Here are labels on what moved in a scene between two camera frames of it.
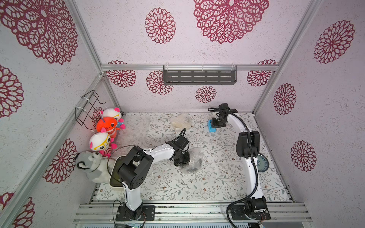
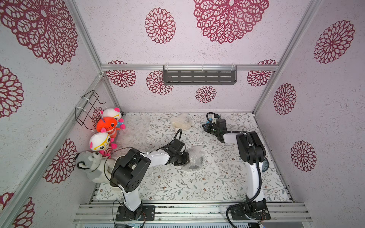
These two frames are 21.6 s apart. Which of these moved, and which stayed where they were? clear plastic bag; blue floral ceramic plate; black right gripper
Moved: black right gripper
Stayed: blue floral ceramic plate; clear plastic bag
